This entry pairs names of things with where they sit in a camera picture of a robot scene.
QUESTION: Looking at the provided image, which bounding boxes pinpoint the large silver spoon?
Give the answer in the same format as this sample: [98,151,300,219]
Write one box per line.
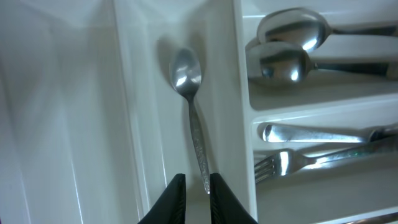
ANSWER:
[257,7,397,52]
[246,41,397,86]

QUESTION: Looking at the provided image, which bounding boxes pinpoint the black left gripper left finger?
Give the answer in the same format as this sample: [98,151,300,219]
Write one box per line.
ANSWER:
[138,174,186,224]

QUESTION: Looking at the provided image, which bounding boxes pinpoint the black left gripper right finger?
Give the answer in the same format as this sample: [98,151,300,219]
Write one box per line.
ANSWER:
[210,173,258,224]

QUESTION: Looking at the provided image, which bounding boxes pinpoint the white cutlery tray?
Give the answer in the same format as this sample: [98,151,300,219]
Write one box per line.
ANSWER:
[1,1,397,223]

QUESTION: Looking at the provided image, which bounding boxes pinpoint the silver fork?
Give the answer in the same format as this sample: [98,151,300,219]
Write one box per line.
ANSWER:
[254,136,397,184]
[261,124,397,143]

